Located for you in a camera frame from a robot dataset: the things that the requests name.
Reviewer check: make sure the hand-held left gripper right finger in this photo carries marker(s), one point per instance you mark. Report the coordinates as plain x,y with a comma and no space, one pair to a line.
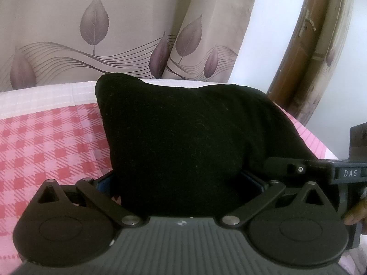
252,181

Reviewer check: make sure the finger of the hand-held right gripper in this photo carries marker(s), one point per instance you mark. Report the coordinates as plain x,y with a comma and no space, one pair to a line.
286,167

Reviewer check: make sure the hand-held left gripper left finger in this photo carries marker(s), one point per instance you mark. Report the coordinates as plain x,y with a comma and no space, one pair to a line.
105,184

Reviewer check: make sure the black printed t-shirt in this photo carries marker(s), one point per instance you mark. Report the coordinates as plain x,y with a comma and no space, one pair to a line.
183,146

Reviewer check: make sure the person's right hand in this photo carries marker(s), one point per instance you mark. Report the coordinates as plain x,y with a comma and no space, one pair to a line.
357,213

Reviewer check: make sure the pink and white checked bedsheet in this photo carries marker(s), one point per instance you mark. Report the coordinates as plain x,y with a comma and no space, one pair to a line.
48,146

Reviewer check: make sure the brown wooden door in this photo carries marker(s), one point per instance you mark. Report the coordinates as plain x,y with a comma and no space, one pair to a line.
298,57

